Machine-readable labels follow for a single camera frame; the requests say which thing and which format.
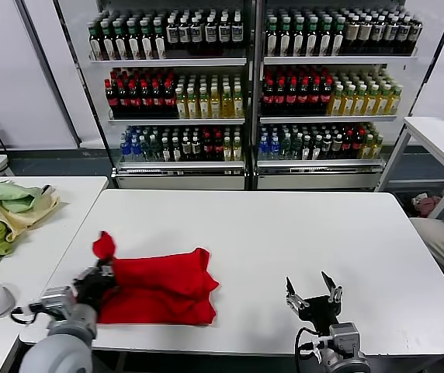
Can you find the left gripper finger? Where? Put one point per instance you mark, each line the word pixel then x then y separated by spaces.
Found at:
pixel 90 274
pixel 109 270

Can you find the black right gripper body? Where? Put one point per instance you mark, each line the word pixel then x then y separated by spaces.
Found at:
pixel 321 311

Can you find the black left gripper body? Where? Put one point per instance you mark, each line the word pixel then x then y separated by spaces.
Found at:
pixel 94 291

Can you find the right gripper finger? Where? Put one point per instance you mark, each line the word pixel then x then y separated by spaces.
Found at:
pixel 292 297
pixel 334 293

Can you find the red shirt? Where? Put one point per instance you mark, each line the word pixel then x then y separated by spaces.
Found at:
pixel 160 287

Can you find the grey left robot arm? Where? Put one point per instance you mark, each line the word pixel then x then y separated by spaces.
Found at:
pixel 59 349

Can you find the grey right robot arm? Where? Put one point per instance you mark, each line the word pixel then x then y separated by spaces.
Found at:
pixel 346 365

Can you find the pink clothes pile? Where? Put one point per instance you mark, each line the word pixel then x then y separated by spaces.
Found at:
pixel 425 206

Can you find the white side table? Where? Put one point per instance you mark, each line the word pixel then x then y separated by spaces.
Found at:
pixel 78 202

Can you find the beige garment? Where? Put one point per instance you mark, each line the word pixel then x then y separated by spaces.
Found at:
pixel 32 221

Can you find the light green garment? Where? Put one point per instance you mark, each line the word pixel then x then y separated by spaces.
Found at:
pixel 8 196

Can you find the grey metal drinks shelf unit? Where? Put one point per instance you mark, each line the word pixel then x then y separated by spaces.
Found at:
pixel 179 180
pixel 319 180

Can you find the blue label water bottle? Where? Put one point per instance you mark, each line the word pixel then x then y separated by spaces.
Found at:
pixel 125 149
pixel 274 147
pixel 264 147
pixel 136 149

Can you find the green tinted water bottle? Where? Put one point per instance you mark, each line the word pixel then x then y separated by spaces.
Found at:
pixel 145 149
pixel 155 149
pixel 286 147
pixel 296 147

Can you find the green cap dark tea bottle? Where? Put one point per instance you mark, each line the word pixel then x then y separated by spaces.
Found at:
pixel 134 44
pixel 95 44
pixel 160 44
pixel 271 40
pixel 147 44
pixel 311 40
pixel 285 40
pixel 176 149
pixel 298 40
pixel 108 44
pixel 306 148
pixel 165 149
pixel 316 148
pixel 121 44
pixel 325 40
pixel 337 40

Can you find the white cap dark drink bottle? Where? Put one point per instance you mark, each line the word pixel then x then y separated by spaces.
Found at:
pixel 172 37
pixel 196 148
pixel 224 35
pixel 186 148
pixel 196 37
pixel 237 35
pixel 184 37
pixel 210 35

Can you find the beige label dark drink bottle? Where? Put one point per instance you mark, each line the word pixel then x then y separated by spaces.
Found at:
pixel 336 147
pixel 365 35
pixel 390 35
pixel 415 35
pixel 326 147
pixel 402 35
pixel 352 35
pixel 377 35

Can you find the red cap cola bottle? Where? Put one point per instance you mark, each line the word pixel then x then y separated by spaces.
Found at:
pixel 134 100
pixel 326 97
pixel 122 100
pixel 292 97
pixel 145 100
pixel 207 147
pixel 303 97
pixel 358 145
pixel 280 97
pixel 268 97
pixel 315 97
pixel 168 100
pixel 110 100
pixel 157 100
pixel 218 147
pixel 347 145

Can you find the white table with metal legs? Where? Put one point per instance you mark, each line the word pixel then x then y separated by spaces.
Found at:
pixel 435 136

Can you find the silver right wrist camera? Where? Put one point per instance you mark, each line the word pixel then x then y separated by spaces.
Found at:
pixel 344 338

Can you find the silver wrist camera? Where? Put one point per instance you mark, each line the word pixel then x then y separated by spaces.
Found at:
pixel 344 338
pixel 55 297

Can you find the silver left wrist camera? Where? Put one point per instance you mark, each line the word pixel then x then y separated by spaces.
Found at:
pixel 55 297

